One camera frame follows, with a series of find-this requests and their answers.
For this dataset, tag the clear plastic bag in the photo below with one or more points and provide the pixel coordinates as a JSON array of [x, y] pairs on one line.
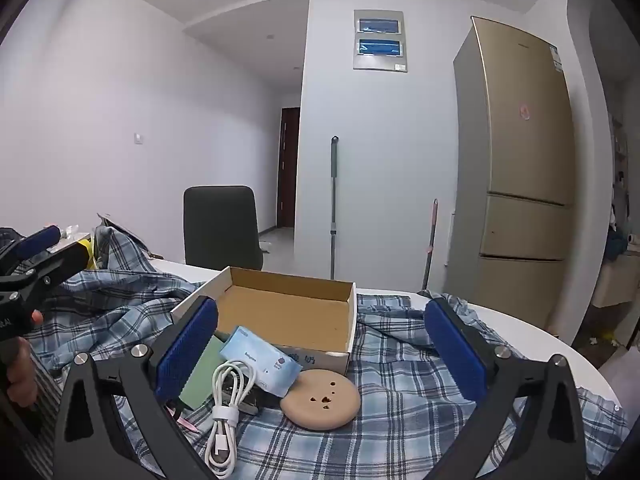
[[72, 234]]

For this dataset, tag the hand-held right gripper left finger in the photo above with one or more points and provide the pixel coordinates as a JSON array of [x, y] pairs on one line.
[[187, 352]]

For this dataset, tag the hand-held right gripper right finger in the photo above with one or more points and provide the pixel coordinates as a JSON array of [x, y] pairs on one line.
[[457, 355]]

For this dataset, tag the yellow packet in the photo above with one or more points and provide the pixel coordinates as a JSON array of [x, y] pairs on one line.
[[89, 255]]

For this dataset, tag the round beige perforated disc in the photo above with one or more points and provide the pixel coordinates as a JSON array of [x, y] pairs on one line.
[[320, 400]]

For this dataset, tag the gold refrigerator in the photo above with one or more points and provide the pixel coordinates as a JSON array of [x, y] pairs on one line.
[[520, 160]]

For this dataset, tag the cardboard box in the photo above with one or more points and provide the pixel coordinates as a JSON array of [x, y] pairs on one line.
[[285, 310]]

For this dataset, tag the blue hanging cloth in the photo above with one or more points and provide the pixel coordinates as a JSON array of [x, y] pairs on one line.
[[616, 247]]

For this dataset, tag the grey electrical panel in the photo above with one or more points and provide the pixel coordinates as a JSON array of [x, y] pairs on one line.
[[380, 40]]

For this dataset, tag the dark grey chair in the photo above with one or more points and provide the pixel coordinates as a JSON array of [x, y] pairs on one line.
[[220, 225]]

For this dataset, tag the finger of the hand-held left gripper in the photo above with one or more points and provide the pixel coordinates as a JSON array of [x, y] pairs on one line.
[[42, 236], [60, 267]]

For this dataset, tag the small pink stick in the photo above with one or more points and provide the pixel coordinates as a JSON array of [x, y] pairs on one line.
[[187, 424]]

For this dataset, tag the person's left hand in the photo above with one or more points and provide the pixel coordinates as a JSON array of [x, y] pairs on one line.
[[22, 375]]

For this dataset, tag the light blue tissue pack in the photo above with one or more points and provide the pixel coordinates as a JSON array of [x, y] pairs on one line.
[[255, 355]]

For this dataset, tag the green card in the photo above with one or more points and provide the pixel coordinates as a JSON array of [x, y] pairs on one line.
[[200, 375]]

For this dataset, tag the beige cabinet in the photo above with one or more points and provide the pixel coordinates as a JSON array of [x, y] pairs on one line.
[[615, 280]]

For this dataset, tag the dark brown door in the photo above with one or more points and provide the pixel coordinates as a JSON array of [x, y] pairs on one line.
[[289, 170]]

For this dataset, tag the blue plaid cloth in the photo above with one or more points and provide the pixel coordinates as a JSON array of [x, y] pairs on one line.
[[400, 410]]

